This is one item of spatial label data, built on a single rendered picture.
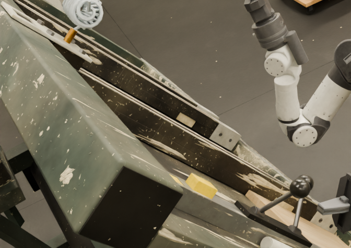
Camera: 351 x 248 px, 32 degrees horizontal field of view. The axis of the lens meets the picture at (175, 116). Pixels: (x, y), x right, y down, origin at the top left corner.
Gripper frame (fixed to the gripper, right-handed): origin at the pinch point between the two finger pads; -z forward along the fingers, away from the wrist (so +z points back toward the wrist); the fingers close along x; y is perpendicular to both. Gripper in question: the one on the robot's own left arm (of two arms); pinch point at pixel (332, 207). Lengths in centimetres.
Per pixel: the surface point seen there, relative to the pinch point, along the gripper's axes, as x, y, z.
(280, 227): 4.2, 2.4, -9.9
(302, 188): -7.6, -2.5, -10.6
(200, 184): -8.7, 2.7, -29.0
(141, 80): 10, 98, 1
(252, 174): 14.5, 38.1, 7.9
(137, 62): 38, 189, 40
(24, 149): 78, 189, -16
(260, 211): 0.0, 3.2, -14.7
